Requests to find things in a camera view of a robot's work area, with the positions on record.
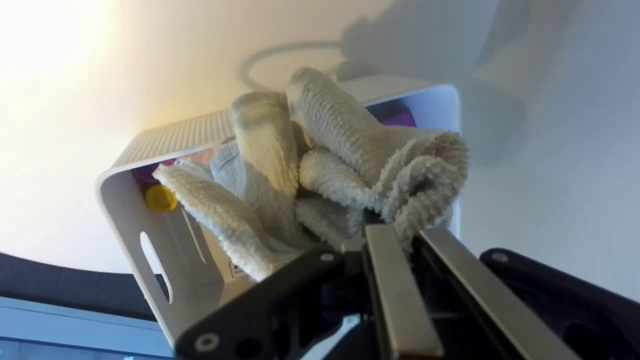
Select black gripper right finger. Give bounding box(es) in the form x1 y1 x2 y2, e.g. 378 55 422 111
415 226 640 360

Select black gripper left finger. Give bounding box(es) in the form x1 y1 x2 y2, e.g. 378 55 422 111
175 222 446 360

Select white terry cloth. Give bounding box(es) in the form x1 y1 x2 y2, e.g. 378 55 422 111
151 66 473 287

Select white plastic basket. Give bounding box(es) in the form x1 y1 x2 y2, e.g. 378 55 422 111
97 72 467 352

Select small yellow object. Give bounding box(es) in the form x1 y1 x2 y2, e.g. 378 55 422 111
145 185 181 215

